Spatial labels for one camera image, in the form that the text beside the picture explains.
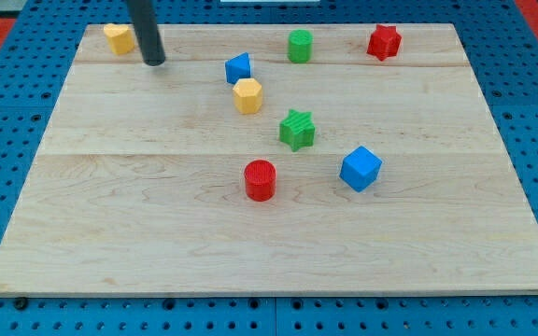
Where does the yellow hexagon block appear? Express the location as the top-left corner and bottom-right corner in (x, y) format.
(233, 78), (263, 114)

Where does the blue triangle block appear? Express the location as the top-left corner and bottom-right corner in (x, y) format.
(224, 52), (252, 85)

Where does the red cylinder block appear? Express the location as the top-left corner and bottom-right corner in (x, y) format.
(244, 160), (276, 202)

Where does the green star block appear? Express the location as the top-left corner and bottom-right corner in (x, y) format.
(278, 109), (316, 152)

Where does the blue cube block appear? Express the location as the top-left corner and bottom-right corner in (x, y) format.
(339, 146), (382, 192)

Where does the green cylinder block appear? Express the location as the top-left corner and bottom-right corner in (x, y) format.
(287, 29), (313, 63)

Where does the light wooden board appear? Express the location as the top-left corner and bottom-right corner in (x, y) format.
(0, 23), (538, 298)

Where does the red star block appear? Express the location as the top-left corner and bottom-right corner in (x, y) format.
(366, 24), (402, 61)

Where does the yellow heart block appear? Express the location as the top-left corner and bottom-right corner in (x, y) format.
(103, 23), (135, 55)

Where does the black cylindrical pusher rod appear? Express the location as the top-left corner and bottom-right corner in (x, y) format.
(126, 0), (165, 66)

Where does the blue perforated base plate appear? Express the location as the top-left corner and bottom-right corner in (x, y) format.
(0, 0), (538, 335)

